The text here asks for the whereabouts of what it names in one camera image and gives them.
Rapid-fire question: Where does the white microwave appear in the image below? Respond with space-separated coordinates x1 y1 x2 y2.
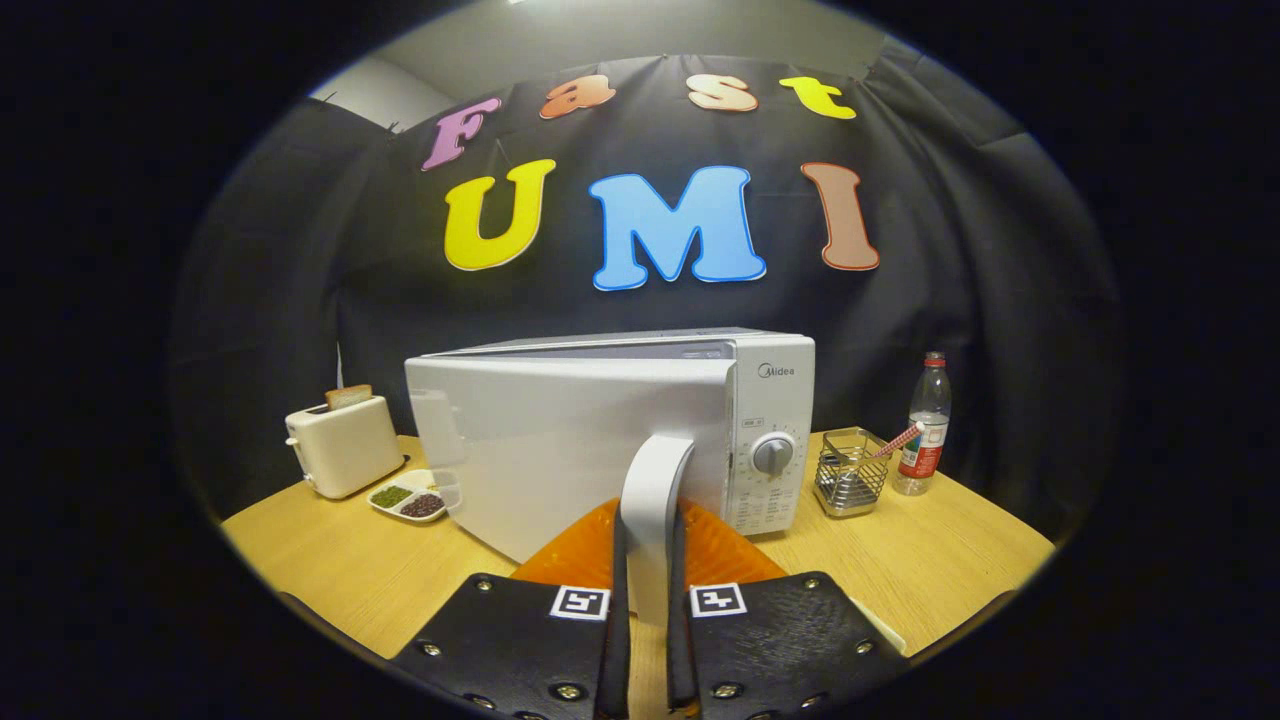
404 327 816 631

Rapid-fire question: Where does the white divided dish of beans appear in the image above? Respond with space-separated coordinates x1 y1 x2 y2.
367 468 461 524

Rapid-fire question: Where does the metal wire basket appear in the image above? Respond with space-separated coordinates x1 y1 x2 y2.
813 427 894 518

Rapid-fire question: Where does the plastic bottle with red label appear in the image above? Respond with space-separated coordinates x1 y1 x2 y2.
893 351 952 497

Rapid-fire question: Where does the cream toaster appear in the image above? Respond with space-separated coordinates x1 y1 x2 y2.
284 395 406 500

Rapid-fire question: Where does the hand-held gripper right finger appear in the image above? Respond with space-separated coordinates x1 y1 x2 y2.
668 498 911 720

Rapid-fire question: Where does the red and white striped straw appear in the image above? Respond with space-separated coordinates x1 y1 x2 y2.
868 421 926 461

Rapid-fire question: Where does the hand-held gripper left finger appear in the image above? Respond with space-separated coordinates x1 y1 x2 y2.
388 498 633 720

